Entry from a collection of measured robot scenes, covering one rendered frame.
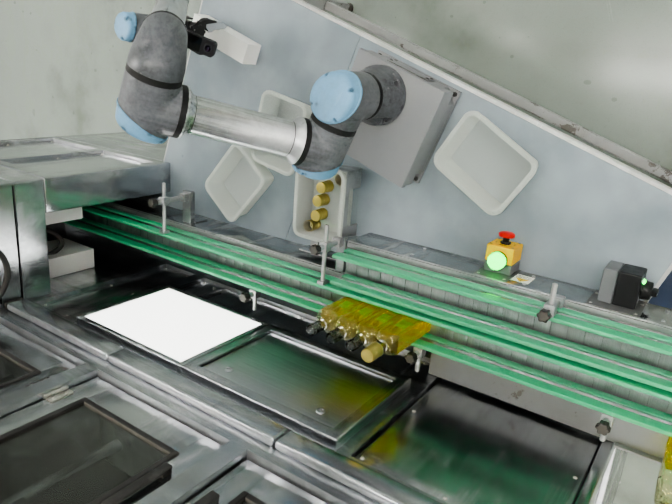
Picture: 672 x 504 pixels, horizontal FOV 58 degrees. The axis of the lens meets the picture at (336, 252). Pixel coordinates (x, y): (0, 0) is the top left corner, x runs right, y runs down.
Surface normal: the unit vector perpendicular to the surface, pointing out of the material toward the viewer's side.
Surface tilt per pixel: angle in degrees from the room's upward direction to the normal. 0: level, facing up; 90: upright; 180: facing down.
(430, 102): 1
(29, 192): 90
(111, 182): 90
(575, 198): 0
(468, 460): 91
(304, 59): 0
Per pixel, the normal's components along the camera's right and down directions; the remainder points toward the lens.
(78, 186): 0.83, 0.23
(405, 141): -0.56, 0.22
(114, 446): 0.07, -0.95
